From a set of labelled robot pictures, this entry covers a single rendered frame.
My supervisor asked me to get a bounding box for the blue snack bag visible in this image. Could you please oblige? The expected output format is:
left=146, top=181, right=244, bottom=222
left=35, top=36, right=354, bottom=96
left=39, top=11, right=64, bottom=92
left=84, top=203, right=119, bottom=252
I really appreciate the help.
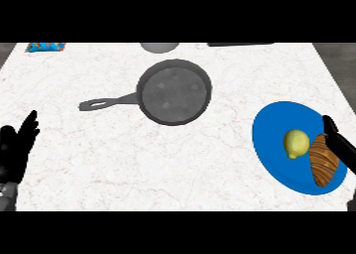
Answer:
left=24, top=42, right=69, bottom=54

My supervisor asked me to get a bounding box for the dark grey frying pan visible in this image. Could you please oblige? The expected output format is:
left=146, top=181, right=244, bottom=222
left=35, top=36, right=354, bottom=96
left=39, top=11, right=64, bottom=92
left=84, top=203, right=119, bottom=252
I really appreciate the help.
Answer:
left=79, top=59, right=215, bottom=127

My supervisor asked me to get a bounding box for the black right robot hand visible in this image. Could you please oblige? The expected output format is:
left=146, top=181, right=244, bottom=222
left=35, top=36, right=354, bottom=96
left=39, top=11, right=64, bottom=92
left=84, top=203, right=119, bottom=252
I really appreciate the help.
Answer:
left=321, top=114, right=356, bottom=184

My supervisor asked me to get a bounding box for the grey round bowl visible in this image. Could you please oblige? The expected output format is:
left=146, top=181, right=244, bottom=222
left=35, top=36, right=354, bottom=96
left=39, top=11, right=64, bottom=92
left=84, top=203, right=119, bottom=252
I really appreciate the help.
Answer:
left=138, top=42, right=181, bottom=55

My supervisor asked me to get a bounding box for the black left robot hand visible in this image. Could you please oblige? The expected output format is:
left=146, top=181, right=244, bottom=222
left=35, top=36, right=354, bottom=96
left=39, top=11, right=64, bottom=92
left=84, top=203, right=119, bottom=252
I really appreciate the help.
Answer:
left=0, top=109, right=42, bottom=193

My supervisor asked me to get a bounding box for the yellow lemon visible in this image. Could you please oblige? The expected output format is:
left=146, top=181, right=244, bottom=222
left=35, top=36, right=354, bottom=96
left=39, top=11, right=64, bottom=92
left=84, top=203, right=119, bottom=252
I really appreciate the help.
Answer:
left=283, top=128, right=312, bottom=160

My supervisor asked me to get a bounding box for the flat black object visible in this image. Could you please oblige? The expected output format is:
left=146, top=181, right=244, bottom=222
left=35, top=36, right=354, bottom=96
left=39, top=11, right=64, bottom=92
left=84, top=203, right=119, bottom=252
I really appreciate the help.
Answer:
left=208, top=42, right=275, bottom=48

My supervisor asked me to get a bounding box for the blue plate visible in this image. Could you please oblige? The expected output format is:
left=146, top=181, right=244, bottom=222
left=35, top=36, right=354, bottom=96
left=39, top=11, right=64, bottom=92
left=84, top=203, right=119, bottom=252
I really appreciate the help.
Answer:
left=252, top=100, right=349, bottom=196

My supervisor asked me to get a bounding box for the brown croissant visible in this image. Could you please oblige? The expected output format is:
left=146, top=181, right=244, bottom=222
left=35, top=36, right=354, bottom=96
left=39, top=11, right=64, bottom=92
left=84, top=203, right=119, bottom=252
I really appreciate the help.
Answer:
left=308, top=132, right=342, bottom=189

